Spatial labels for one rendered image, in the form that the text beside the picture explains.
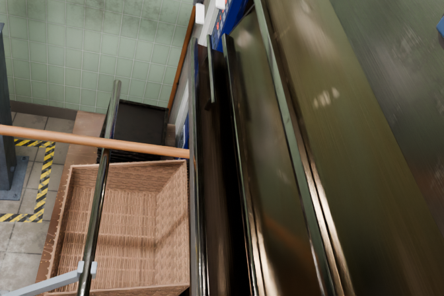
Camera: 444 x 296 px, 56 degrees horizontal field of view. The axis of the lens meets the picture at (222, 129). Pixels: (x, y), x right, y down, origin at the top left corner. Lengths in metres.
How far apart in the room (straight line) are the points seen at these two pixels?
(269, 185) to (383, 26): 0.43
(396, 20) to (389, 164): 0.19
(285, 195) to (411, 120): 0.39
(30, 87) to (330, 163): 2.45
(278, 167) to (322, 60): 0.26
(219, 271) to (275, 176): 0.23
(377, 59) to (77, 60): 2.24
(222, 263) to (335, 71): 0.46
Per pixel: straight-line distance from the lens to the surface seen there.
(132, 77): 2.71
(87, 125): 2.21
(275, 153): 0.93
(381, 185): 0.60
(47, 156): 2.82
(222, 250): 0.93
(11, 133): 1.35
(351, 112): 0.68
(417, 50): 0.56
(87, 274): 1.12
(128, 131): 1.93
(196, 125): 1.09
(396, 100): 0.57
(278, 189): 0.89
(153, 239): 1.85
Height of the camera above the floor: 2.20
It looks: 43 degrees down
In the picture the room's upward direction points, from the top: 22 degrees clockwise
